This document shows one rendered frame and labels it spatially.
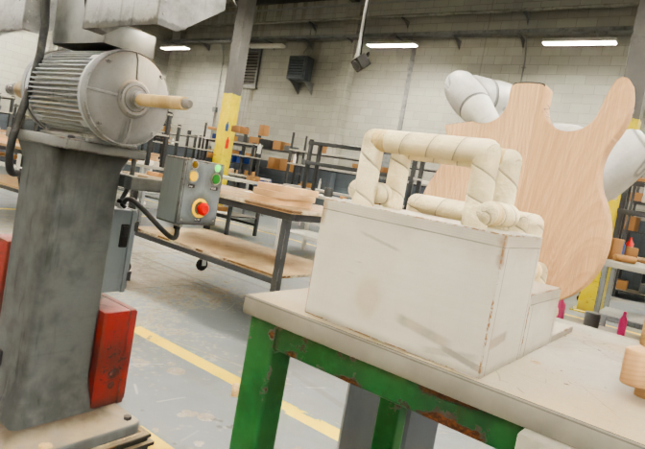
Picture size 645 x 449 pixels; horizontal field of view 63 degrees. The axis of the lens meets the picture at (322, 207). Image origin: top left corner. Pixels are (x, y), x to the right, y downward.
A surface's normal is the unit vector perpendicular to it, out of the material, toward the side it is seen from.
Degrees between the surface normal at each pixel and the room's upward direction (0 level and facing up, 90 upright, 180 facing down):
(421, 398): 90
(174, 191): 90
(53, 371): 90
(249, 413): 90
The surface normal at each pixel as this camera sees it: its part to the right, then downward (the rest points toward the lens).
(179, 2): 0.79, 0.17
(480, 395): -0.59, -0.06
